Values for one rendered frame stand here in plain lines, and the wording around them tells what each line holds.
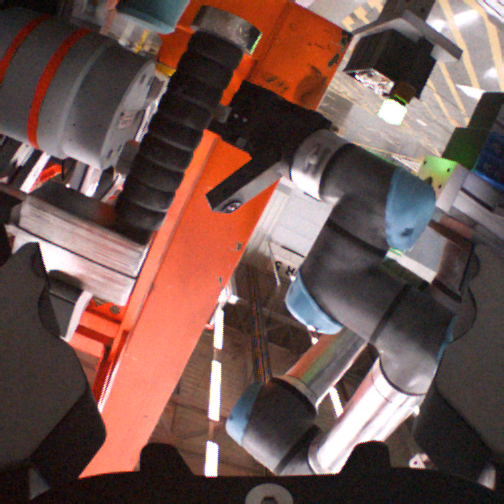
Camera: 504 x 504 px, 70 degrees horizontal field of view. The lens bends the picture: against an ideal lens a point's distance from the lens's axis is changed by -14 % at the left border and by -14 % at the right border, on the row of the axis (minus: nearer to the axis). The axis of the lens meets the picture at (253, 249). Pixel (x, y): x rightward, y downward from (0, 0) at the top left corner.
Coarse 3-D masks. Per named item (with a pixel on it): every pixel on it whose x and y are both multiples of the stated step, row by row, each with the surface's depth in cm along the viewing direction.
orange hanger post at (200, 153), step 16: (208, 144) 271; (192, 160) 273; (192, 176) 277; (176, 192) 280; (176, 208) 283; (160, 240) 290; (144, 272) 297; (144, 288) 301; (128, 304) 306; (128, 320) 309; (112, 352) 318
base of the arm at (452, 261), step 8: (448, 240) 82; (448, 248) 80; (456, 248) 78; (448, 256) 80; (456, 256) 77; (464, 256) 76; (440, 264) 83; (448, 264) 80; (456, 264) 78; (464, 264) 76; (440, 272) 82; (448, 272) 79; (456, 272) 78; (432, 280) 85; (440, 280) 81; (448, 280) 79; (456, 280) 78; (440, 288) 81; (448, 288) 79; (456, 288) 78; (456, 296) 78
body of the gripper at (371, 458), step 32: (160, 448) 5; (384, 448) 5; (96, 480) 5; (128, 480) 5; (160, 480) 5; (192, 480) 5; (224, 480) 5; (256, 480) 5; (288, 480) 5; (320, 480) 5; (352, 480) 5; (384, 480) 5; (416, 480) 5; (448, 480) 4
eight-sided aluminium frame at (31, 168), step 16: (80, 0) 52; (112, 0) 53; (80, 16) 55; (96, 16) 54; (112, 16) 57; (16, 144) 58; (0, 160) 56; (16, 160) 59; (32, 160) 58; (32, 176) 59
